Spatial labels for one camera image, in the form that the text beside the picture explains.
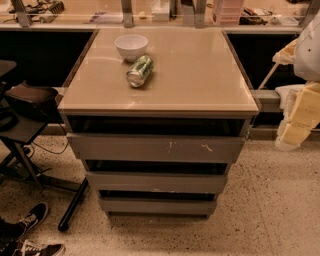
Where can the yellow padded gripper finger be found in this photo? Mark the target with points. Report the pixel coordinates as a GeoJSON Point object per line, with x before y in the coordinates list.
{"type": "Point", "coordinates": [306, 110]}
{"type": "Point", "coordinates": [293, 133]}

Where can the grey top drawer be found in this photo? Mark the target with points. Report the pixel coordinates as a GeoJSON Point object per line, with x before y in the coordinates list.
{"type": "Point", "coordinates": [158, 148]}

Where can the grey drawer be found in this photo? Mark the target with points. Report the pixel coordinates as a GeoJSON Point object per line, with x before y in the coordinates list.
{"type": "Point", "coordinates": [158, 148]}
{"type": "Point", "coordinates": [157, 207]}
{"type": "Point", "coordinates": [156, 183]}

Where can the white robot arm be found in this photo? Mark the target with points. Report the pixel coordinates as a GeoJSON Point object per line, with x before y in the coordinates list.
{"type": "Point", "coordinates": [304, 54]}

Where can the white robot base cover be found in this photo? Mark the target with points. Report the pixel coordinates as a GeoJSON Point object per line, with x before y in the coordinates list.
{"type": "Point", "coordinates": [287, 95]}

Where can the grey drawer cabinet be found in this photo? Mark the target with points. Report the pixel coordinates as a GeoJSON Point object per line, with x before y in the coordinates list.
{"type": "Point", "coordinates": [197, 88]}

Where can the grey bottom drawer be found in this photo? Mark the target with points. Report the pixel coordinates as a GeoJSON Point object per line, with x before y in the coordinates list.
{"type": "Point", "coordinates": [157, 207]}

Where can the grey middle drawer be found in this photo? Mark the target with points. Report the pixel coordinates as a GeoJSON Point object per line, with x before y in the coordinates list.
{"type": "Point", "coordinates": [156, 183]}

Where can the white stick with black tip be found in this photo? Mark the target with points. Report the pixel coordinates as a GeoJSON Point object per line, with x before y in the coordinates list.
{"type": "Point", "coordinates": [268, 76]}

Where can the pink stacked bins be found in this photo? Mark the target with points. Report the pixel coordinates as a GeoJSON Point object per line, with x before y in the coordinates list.
{"type": "Point", "coordinates": [227, 12]}

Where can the green soda can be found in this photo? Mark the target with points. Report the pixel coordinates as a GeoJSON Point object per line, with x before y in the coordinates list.
{"type": "Point", "coordinates": [140, 71]}

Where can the white ceramic bowl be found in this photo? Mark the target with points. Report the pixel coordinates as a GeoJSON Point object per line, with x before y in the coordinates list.
{"type": "Point", "coordinates": [131, 47]}

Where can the dark brown bag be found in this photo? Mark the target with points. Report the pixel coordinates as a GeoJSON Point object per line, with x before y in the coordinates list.
{"type": "Point", "coordinates": [36, 103]}

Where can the black sneaker upper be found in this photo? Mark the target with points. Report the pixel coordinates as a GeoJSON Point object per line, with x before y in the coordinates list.
{"type": "Point", "coordinates": [15, 231]}

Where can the black sneaker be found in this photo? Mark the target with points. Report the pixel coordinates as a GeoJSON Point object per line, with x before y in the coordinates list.
{"type": "Point", "coordinates": [28, 248]}
{"type": "Point", "coordinates": [15, 231]}

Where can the black sneaker lower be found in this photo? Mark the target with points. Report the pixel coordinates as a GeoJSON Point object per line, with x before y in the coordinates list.
{"type": "Point", "coordinates": [28, 248]}

